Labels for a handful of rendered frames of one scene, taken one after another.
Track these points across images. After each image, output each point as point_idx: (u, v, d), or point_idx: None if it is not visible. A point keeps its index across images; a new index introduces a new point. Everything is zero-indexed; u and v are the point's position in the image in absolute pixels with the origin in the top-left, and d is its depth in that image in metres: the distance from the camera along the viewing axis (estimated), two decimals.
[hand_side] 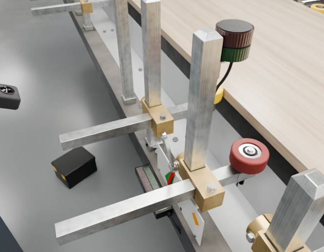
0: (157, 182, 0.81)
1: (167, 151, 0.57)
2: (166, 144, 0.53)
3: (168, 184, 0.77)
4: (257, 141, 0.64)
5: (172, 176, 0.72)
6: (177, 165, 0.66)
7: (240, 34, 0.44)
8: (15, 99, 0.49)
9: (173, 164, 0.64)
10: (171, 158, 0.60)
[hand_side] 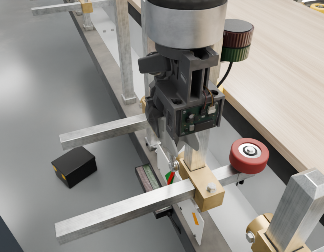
0: (157, 182, 0.81)
1: (167, 151, 0.57)
2: None
3: (168, 184, 0.77)
4: (257, 141, 0.64)
5: (172, 176, 0.72)
6: (177, 165, 0.66)
7: (240, 34, 0.44)
8: None
9: (173, 164, 0.64)
10: (171, 158, 0.60)
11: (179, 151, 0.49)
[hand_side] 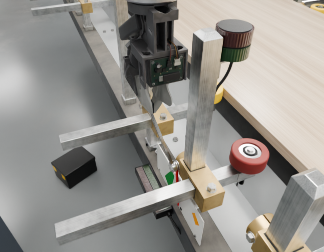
0: (157, 182, 0.81)
1: (157, 132, 0.60)
2: (151, 116, 0.57)
3: (178, 202, 0.73)
4: (257, 141, 0.64)
5: None
6: (176, 163, 0.66)
7: (240, 34, 0.44)
8: None
9: (170, 158, 0.64)
10: (165, 144, 0.62)
11: (156, 110, 0.55)
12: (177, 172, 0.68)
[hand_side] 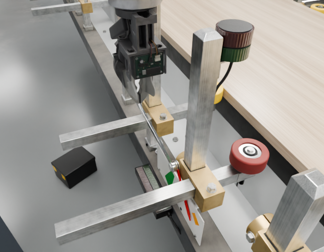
0: (157, 182, 0.81)
1: (148, 125, 0.65)
2: (139, 107, 0.64)
3: (188, 214, 0.67)
4: (257, 141, 0.64)
5: None
6: (175, 161, 0.66)
7: (240, 34, 0.44)
8: None
9: (167, 155, 0.66)
10: (158, 138, 0.65)
11: (143, 100, 0.63)
12: (179, 172, 0.67)
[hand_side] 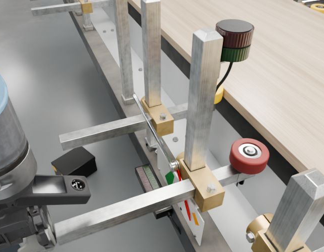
0: (157, 182, 0.81)
1: (148, 125, 0.65)
2: (139, 107, 0.64)
3: (188, 214, 0.67)
4: (257, 141, 0.64)
5: None
6: (175, 161, 0.66)
7: (240, 34, 0.44)
8: (86, 195, 0.48)
9: (167, 155, 0.66)
10: (158, 138, 0.65)
11: None
12: (179, 172, 0.67)
